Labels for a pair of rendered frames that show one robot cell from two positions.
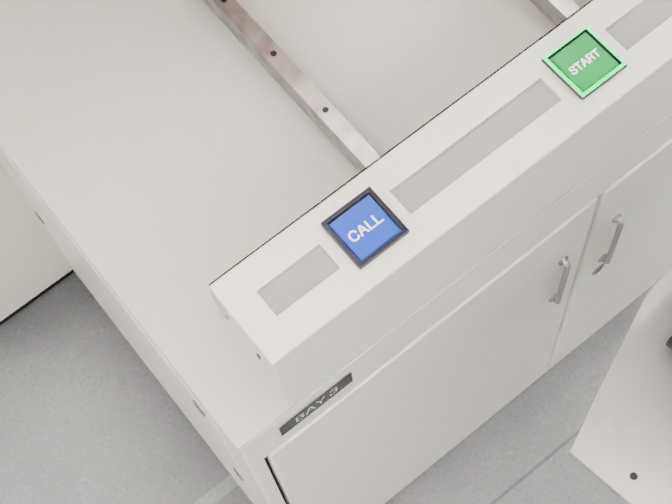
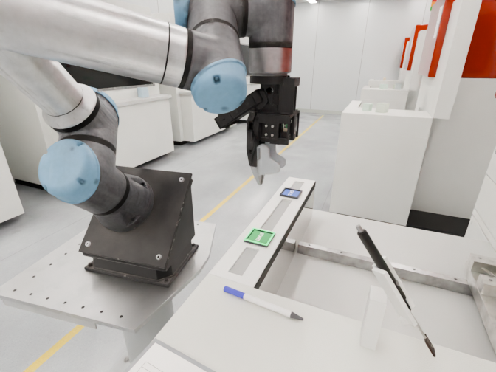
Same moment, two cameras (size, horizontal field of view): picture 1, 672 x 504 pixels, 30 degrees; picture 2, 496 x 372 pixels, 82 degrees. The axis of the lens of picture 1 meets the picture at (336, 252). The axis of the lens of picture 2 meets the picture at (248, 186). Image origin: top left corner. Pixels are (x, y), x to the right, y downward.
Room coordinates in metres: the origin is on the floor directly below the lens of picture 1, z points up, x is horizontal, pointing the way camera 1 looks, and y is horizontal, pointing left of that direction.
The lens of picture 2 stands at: (1.01, -0.60, 1.33)
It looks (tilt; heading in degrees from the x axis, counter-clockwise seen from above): 23 degrees down; 144
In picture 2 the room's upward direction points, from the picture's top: straight up
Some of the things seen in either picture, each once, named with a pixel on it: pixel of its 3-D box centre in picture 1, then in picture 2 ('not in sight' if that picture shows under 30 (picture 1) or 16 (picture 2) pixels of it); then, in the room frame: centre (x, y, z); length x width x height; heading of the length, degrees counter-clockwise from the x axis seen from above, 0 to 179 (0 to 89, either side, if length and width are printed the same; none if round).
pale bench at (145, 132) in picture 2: not in sight; (92, 91); (-3.17, 0.07, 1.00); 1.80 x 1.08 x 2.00; 120
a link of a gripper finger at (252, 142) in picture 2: not in sight; (255, 143); (0.59, -0.27, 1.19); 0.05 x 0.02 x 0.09; 120
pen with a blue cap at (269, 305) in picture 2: not in sight; (261, 302); (0.74, -0.38, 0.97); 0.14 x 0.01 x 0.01; 26
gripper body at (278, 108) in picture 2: not in sight; (272, 110); (0.60, -0.24, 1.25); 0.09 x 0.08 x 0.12; 30
